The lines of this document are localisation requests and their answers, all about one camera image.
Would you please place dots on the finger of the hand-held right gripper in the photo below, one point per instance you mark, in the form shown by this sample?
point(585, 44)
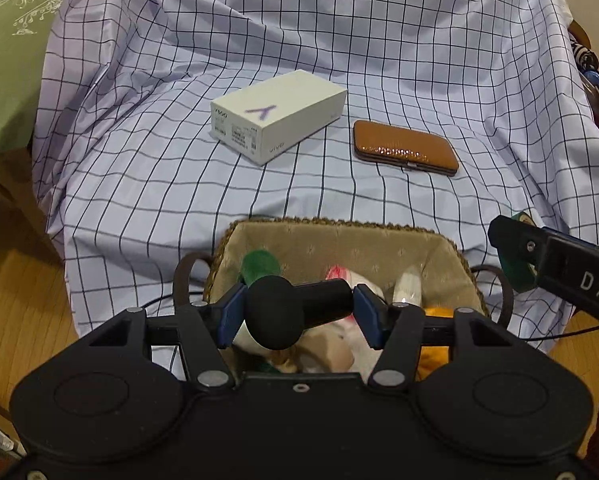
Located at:
point(517, 242)

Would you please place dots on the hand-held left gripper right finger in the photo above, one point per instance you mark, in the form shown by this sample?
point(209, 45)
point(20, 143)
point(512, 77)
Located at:
point(368, 315)

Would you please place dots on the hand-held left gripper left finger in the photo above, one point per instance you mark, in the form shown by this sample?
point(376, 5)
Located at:
point(232, 315)

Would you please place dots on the black makeup sponge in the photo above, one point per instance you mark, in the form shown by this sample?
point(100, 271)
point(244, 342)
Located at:
point(274, 315)

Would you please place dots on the white cloth with pink edge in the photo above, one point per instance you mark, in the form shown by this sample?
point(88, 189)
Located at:
point(339, 274)

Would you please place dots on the white tissue packet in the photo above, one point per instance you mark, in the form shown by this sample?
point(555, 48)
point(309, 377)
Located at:
point(409, 285)

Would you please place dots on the green plush toy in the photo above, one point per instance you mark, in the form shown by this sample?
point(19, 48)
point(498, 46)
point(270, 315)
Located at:
point(259, 265)

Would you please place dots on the orange satin pouch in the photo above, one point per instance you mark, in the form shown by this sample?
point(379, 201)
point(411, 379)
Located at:
point(432, 360)

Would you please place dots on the woven basket with beige liner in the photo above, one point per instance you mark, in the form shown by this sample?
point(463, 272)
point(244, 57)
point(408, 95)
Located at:
point(329, 245)

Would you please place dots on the brown leather case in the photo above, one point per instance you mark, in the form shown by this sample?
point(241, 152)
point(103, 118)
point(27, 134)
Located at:
point(404, 142)

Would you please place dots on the blue ball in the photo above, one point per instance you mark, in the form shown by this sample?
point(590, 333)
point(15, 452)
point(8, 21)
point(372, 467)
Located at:
point(594, 79)

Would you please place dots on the striped patterned fabric item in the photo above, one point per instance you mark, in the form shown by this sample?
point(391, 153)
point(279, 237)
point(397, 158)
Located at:
point(583, 55)

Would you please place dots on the white phone box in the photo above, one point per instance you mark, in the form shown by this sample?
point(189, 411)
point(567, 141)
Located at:
point(279, 110)

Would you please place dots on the checked white sheet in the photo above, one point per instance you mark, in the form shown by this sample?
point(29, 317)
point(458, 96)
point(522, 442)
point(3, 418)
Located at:
point(179, 60)

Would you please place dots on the wooden furniture frame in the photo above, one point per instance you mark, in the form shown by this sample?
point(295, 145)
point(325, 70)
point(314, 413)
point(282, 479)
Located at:
point(9, 185)

